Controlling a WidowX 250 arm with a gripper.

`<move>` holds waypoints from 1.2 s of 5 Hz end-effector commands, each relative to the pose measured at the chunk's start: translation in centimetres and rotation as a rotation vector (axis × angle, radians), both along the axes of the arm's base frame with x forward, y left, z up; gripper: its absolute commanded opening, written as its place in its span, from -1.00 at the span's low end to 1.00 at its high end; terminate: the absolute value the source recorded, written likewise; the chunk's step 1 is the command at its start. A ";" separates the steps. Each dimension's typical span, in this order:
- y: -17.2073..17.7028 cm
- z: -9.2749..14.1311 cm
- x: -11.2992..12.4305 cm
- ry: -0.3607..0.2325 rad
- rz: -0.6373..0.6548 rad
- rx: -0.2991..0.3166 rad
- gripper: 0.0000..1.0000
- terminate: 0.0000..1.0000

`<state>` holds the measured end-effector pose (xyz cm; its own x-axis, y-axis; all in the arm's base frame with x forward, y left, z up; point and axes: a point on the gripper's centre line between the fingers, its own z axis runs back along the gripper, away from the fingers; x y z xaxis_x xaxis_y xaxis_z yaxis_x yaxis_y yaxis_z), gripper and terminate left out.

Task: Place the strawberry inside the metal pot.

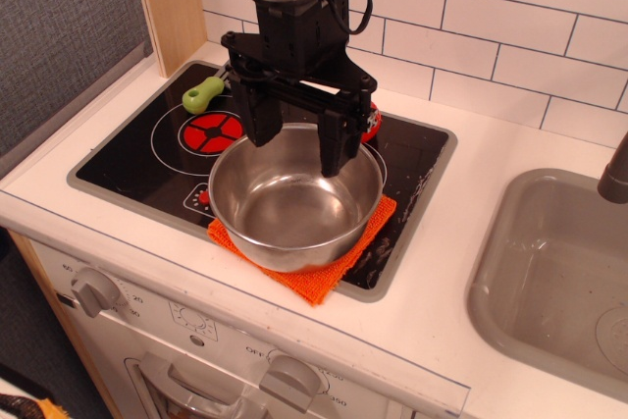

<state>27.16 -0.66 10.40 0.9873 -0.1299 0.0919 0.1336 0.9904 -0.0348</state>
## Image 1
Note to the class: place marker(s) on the grey oven knob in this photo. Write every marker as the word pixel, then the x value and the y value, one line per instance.
pixel 291 381

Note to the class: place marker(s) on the grey sink basin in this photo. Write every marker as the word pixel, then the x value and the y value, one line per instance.
pixel 550 289

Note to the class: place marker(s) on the grey oven door handle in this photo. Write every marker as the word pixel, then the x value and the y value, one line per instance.
pixel 175 396

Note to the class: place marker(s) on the wooden side post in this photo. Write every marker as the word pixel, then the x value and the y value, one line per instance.
pixel 177 30

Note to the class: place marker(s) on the green handled utensil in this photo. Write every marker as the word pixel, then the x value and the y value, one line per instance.
pixel 197 99

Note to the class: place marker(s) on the metal pot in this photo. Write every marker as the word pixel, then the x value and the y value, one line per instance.
pixel 280 211

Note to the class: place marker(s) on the black toy stovetop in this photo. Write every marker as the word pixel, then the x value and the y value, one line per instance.
pixel 159 159

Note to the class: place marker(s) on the grey timer knob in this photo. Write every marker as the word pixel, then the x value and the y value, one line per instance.
pixel 94 291

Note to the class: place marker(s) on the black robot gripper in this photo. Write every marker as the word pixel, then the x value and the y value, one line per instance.
pixel 299 56

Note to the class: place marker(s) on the orange cloth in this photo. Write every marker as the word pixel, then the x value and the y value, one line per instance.
pixel 313 286

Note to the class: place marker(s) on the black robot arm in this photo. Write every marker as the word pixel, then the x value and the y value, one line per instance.
pixel 298 57

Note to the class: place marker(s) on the small red stove knob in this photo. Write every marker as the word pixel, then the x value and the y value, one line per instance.
pixel 203 198

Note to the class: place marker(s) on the grey faucet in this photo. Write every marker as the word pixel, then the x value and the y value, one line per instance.
pixel 613 185

